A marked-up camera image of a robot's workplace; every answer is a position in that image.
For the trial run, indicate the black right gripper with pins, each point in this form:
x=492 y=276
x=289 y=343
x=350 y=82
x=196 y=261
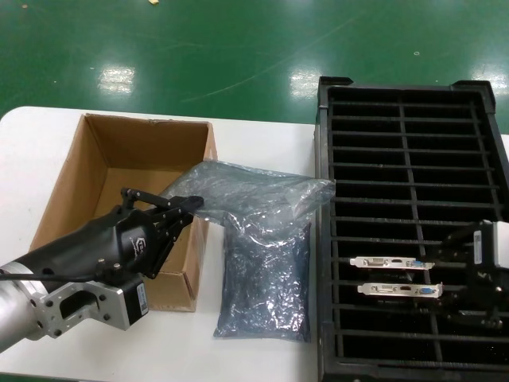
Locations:
x=493 y=290

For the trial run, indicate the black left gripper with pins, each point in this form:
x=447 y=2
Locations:
x=99 y=246

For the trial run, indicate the grey translucent antistatic bag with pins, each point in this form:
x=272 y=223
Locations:
x=238 y=187
x=262 y=294

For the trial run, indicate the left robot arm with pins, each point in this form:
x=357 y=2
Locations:
x=16 y=314

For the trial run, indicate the brown cardboard box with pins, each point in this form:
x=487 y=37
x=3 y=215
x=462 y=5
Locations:
x=131 y=147

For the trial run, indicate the black slotted container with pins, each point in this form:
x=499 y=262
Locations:
x=323 y=139

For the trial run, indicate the graphics card with silver bracket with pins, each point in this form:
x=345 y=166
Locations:
x=381 y=262

